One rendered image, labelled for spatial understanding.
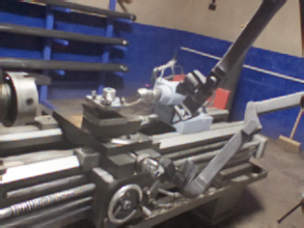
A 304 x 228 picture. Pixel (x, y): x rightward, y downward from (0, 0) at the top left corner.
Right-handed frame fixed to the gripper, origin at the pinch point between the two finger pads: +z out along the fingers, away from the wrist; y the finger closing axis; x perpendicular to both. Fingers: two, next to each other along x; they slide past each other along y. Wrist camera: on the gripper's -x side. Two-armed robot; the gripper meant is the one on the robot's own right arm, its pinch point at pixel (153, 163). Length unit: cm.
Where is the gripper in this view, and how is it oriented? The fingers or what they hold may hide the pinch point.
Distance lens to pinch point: 160.3
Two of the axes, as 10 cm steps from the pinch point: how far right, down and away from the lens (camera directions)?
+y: -6.8, 6.3, -3.8
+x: 2.8, 7.0, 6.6
